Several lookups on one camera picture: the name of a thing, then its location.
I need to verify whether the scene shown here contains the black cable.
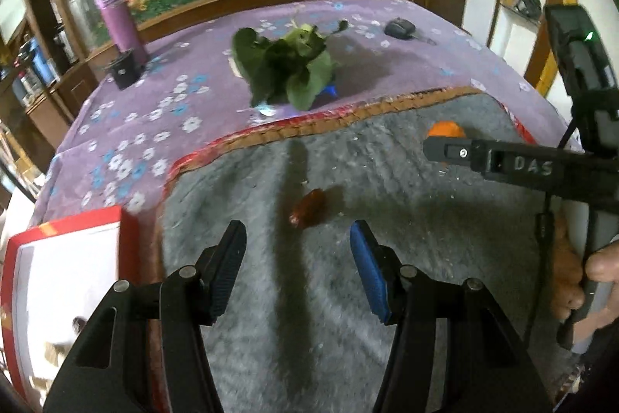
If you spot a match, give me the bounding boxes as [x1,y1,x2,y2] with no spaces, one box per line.
[522,118,581,346]

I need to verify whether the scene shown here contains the lumpy orange-brown object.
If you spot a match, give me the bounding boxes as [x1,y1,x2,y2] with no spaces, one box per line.
[550,217,587,322]

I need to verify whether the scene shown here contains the person's right hand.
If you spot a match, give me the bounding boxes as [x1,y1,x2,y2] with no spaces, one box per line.
[583,240,619,329]

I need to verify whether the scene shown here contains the wooden arch frame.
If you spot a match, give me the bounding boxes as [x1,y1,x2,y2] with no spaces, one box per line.
[525,0,581,97]

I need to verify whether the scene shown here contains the red box white inside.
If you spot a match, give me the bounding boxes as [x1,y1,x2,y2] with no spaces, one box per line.
[0,206,141,413]

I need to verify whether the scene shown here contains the purple floral tablecloth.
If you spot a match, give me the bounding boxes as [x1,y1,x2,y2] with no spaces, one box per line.
[29,0,581,230]

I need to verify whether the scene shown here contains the low wooden side cabinet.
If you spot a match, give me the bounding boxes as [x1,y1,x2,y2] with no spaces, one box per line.
[387,0,470,29]

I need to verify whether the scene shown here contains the dark shoe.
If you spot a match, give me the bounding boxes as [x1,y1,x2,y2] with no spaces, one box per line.
[515,0,542,19]

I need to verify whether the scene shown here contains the black car key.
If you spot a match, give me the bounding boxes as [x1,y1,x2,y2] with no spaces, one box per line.
[384,18,438,46]

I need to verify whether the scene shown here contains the purple thermos bottle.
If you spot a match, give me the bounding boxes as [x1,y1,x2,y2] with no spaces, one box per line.
[92,0,148,63]

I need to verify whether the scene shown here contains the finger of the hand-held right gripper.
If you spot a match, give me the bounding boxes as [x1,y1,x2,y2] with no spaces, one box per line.
[424,134,492,175]

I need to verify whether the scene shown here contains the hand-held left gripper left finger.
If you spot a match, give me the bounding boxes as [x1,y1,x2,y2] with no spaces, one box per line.
[43,220,248,413]

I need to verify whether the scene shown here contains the blue bottle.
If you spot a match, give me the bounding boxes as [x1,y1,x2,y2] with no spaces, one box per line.
[31,50,56,85]

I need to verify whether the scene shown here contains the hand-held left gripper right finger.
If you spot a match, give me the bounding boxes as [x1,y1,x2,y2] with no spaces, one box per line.
[349,219,555,413]

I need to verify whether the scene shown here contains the orange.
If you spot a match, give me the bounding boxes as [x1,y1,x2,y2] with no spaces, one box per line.
[428,121,467,138]

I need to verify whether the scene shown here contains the green leafy vegetable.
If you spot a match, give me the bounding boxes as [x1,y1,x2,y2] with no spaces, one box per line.
[232,20,349,110]

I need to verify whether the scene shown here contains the grey felt mat red trim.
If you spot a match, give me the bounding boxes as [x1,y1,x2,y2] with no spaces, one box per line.
[155,86,588,413]

